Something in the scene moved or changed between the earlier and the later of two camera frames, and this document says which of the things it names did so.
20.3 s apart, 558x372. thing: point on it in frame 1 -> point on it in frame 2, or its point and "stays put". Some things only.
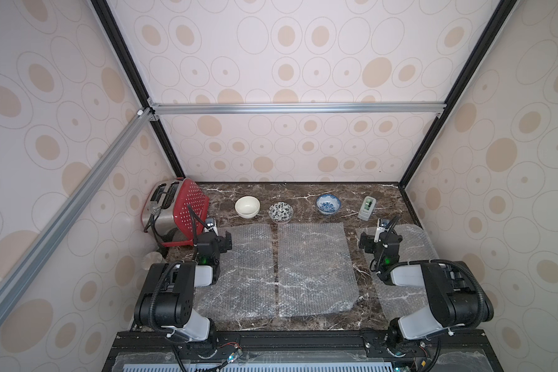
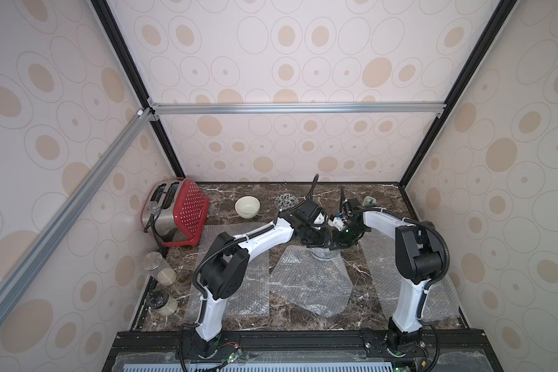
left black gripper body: x=222 y=246 -> x=312 y=236
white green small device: x=366 y=208 stays put
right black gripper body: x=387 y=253 -> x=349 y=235
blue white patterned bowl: x=327 y=204 -> x=325 y=254
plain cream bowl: x=247 y=207 stays put
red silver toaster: x=177 y=204 stays put
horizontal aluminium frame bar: x=299 y=108 stays put
